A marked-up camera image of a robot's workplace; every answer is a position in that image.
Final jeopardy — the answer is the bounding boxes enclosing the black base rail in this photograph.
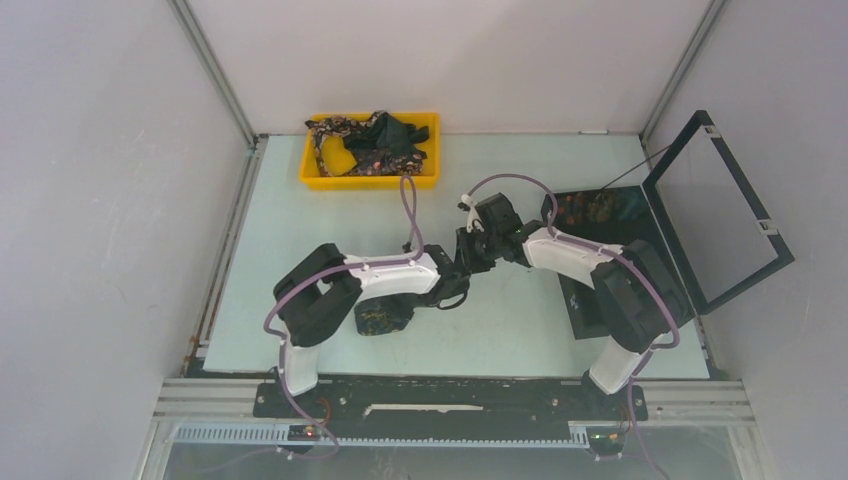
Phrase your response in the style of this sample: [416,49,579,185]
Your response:
[252,375,649,442]

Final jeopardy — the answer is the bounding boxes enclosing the black box lid frame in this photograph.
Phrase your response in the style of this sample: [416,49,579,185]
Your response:
[642,110,795,315]

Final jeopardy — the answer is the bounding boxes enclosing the black pink floral tie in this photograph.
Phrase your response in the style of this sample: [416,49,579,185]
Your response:
[305,112,428,177]

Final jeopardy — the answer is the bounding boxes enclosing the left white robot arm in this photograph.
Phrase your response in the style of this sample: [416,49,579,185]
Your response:
[264,243,471,417]

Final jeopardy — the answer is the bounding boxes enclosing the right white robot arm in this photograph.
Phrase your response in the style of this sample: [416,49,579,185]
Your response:
[457,193,692,418]

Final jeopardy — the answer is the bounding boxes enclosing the dark green tie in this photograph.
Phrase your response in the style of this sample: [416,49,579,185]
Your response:
[343,111,430,155]

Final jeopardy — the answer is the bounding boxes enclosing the navy gold floral tie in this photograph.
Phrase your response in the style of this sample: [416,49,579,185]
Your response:
[354,294,414,336]

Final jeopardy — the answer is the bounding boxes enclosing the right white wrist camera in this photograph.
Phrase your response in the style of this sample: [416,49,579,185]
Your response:
[457,193,485,233]

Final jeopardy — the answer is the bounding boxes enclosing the black storage box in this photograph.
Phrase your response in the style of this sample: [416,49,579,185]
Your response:
[540,186,695,340]

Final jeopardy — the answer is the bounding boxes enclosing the rolled ties in box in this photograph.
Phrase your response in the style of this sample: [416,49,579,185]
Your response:
[554,189,627,226]

